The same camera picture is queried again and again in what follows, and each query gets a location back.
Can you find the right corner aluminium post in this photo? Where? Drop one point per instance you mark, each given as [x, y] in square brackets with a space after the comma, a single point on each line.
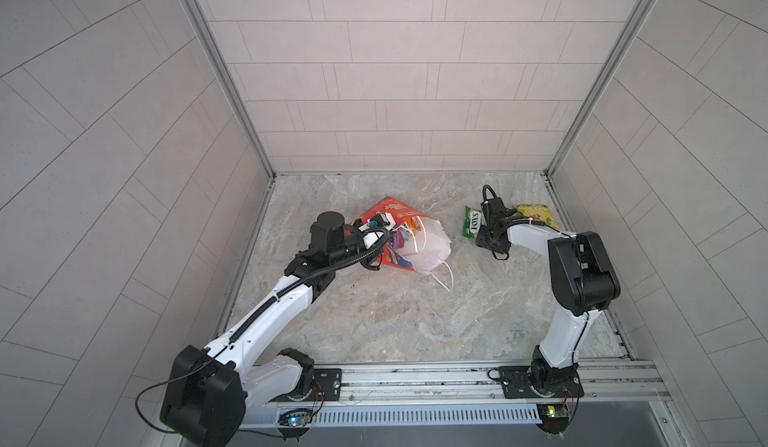
[628, 33]

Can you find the aluminium mounting rail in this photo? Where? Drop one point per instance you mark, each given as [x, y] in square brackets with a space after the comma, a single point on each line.
[470, 382]

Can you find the white perforated vent strip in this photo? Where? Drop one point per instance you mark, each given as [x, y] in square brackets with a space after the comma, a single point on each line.
[426, 414]

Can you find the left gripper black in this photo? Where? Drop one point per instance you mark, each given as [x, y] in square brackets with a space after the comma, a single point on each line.
[365, 246]

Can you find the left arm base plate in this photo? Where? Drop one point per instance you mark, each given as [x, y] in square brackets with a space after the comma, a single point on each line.
[325, 382]

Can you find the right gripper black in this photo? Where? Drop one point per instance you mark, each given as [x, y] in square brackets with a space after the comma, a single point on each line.
[480, 240]

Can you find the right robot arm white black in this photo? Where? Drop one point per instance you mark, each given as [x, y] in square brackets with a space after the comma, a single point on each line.
[583, 283]

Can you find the left corner aluminium post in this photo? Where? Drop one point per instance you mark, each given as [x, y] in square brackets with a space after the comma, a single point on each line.
[212, 52]

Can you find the green Fox's candy packet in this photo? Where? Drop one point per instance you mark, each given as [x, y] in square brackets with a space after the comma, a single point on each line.
[473, 220]

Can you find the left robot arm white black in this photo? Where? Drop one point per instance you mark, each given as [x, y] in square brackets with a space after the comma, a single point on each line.
[211, 389]

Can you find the left green circuit board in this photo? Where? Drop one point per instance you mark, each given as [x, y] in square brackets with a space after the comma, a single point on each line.
[294, 423]

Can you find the red paper gift bag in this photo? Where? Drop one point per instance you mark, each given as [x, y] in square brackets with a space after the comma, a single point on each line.
[419, 243]

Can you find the yellow snack packet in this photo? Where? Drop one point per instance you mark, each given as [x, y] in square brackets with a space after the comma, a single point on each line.
[539, 212]

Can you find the right circuit board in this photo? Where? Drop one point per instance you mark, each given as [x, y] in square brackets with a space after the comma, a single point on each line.
[555, 418]

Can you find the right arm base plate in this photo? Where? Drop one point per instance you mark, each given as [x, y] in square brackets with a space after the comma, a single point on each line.
[538, 381]

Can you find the corner aluminium post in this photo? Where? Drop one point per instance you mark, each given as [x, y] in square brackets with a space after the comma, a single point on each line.
[212, 52]
[628, 33]

